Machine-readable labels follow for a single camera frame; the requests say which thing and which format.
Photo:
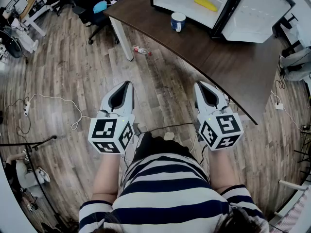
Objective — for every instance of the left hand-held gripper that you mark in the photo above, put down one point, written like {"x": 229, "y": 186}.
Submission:
{"x": 104, "y": 128}

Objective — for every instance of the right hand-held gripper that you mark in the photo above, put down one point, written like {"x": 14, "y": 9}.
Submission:
{"x": 228, "y": 125}

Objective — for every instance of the yellow plastic bowl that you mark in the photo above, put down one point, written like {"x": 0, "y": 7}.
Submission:
{"x": 205, "y": 3}

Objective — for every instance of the white mini fridge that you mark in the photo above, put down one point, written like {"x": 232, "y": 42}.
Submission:
{"x": 255, "y": 13}

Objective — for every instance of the person's left forearm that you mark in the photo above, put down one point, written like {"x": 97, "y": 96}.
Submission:
{"x": 105, "y": 176}

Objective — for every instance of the person's right forearm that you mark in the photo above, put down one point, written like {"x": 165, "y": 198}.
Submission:
{"x": 224, "y": 169}

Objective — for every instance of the dark wooden table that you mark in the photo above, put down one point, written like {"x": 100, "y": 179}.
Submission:
{"x": 233, "y": 64}

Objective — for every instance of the clear plastic bottle red label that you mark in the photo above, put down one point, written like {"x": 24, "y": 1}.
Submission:
{"x": 141, "y": 50}

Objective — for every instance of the black skirt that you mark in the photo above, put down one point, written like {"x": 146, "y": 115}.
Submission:
{"x": 160, "y": 145}

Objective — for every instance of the blue white mug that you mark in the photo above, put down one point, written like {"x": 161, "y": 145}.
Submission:
{"x": 177, "y": 21}

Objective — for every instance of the white power strip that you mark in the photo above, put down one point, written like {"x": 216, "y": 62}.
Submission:
{"x": 27, "y": 108}

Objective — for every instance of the blue face mask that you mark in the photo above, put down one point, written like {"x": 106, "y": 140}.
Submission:
{"x": 100, "y": 6}

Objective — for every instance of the black stand pole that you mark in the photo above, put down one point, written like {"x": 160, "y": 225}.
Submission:
{"x": 29, "y": 144}

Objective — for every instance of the black metal rack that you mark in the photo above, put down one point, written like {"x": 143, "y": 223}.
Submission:
{"x": 303, "y": 149}

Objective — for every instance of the navy white striped shirt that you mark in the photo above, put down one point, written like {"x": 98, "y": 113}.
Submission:
{"x": 167, "y": 203}

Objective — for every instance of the light wooden desk white legs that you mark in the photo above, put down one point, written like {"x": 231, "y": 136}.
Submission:
{"x": 30, "y": 13}

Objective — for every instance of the white wall plug adapter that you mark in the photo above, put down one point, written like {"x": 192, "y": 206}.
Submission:
{"x": 279, "y": 105}

